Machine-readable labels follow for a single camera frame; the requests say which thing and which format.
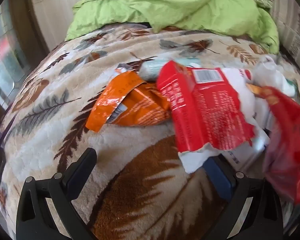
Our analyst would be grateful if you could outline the wooden door with stained glass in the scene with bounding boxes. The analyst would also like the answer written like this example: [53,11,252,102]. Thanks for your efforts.
[0,0,45,110]

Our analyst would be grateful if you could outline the striped floral cushion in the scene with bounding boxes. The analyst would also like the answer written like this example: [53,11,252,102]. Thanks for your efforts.
[270,0,300,63]

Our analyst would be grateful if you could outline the teal tissue pack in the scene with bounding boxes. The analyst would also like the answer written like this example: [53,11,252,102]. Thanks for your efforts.
[139,58,202,81]

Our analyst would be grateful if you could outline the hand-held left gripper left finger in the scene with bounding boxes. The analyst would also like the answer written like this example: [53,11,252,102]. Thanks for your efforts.
[16,148,98,240]

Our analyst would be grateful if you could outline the orange foil snack bag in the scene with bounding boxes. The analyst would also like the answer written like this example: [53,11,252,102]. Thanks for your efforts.
[86,64,172,132]

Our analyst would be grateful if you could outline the leaf print fleece blanket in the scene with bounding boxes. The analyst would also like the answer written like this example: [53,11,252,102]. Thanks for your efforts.
[0,25,300,240]

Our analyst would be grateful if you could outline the red plastic bag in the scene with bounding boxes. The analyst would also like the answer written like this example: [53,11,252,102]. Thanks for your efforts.
[262,86,300,204]

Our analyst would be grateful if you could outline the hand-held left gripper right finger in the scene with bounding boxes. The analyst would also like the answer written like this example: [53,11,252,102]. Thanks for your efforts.
[206,155,284,240]

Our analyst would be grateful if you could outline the torn red carton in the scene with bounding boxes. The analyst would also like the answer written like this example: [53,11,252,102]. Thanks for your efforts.
[156,60,257,173]

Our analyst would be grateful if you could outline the green quilt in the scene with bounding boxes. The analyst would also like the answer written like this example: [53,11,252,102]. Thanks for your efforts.
[65,0,280,54]

